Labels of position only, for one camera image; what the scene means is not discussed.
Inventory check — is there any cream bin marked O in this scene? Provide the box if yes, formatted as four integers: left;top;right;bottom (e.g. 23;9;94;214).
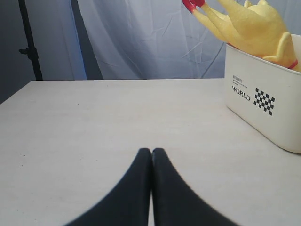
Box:
224;45;301;153

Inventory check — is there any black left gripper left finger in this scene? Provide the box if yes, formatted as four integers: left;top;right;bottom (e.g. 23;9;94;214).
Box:
66;148;152;226

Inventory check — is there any yellow rubber chicken front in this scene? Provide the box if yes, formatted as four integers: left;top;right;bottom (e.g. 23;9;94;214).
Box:
182;0;301;72

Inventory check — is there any black light stand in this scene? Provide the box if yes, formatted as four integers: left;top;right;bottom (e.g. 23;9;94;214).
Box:
18;0;43;81

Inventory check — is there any grey backdrop cloth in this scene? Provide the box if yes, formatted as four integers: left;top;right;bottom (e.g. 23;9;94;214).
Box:
0;0;301;105

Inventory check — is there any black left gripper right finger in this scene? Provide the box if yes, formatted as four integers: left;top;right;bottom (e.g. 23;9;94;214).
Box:
152;148;238;226

